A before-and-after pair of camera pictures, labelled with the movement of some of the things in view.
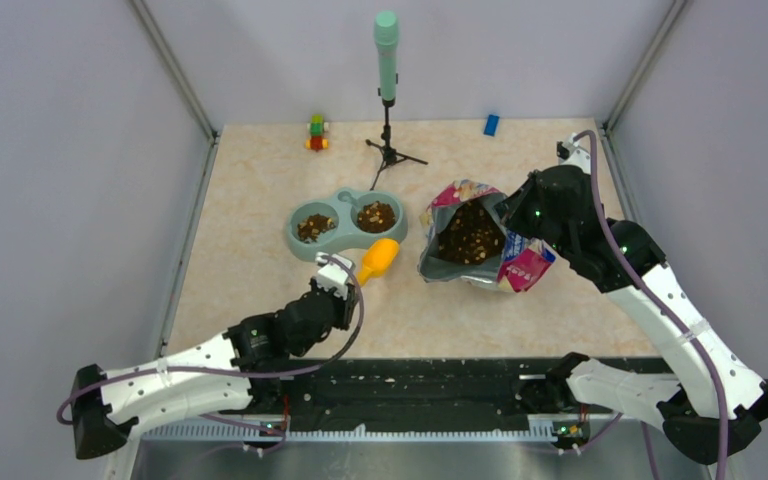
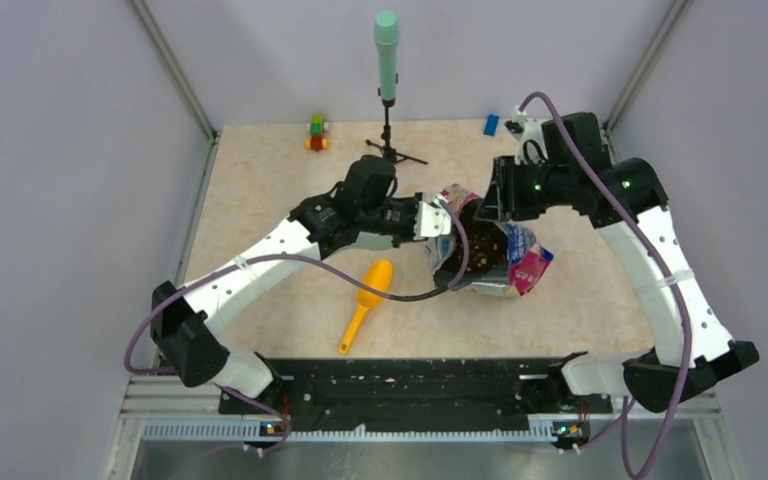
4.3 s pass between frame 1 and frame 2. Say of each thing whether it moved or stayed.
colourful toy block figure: stayed
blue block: stayed
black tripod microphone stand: stayed
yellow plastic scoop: moved
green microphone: stayed
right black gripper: moved
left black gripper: moved
